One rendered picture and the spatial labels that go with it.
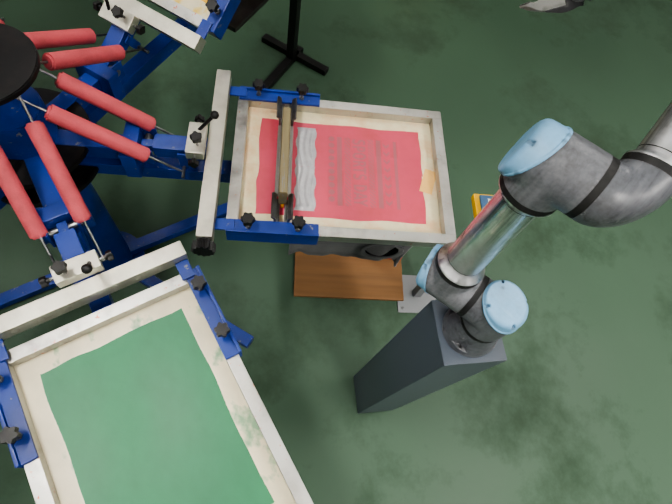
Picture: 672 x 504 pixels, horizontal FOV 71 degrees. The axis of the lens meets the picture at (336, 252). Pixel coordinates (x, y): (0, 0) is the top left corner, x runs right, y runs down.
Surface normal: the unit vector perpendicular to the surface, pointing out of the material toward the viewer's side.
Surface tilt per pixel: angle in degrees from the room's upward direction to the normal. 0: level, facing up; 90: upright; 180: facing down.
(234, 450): 0
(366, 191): 0
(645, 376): 0
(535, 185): 84
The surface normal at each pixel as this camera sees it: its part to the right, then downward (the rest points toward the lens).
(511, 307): 0.25, -0.33
